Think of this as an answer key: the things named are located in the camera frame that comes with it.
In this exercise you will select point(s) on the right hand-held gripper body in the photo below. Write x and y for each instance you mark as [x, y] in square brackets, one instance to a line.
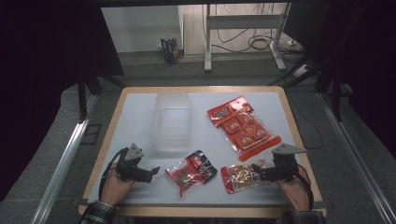
[285, 165]

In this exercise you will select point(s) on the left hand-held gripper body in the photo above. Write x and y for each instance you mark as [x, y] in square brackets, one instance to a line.
[133, 169]

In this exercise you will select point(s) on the small red and gold packet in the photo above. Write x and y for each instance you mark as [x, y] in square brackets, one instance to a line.
[241, 179]

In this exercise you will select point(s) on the red and black packet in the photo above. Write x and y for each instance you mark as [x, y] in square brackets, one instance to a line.
[191, 172]

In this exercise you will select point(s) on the large red snack packet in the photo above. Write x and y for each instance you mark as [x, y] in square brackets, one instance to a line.
[244, 126]

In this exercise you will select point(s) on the clear plastic container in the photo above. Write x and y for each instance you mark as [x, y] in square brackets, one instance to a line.
[171, 123]

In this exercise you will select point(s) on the person's left hand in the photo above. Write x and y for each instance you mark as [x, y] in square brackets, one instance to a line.
[115, 188]

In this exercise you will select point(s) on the person's right hand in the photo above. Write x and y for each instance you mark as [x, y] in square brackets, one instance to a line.
[294, 193]

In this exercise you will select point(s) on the black metal stand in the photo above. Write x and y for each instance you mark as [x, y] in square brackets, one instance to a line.
[82, 96]
[336, 96]

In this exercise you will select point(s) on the black tripod legs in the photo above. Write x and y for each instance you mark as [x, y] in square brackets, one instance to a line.
[295, 74]

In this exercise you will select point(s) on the white power strip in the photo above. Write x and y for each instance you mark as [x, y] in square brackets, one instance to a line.
[301, 71]

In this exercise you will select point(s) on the blue carton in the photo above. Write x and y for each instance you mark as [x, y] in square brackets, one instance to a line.
[170, 49]

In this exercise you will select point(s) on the dark curtain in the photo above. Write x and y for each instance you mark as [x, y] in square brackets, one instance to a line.
[46, 62]
[367, 62]

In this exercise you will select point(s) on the white metal stand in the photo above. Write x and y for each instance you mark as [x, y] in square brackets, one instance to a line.
[243, 21]

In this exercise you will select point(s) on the black floor frame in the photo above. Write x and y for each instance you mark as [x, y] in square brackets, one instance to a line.
[91, 133]

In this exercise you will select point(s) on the aluminium rail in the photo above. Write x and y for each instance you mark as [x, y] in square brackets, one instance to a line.
[62, 168]
[358, 161]

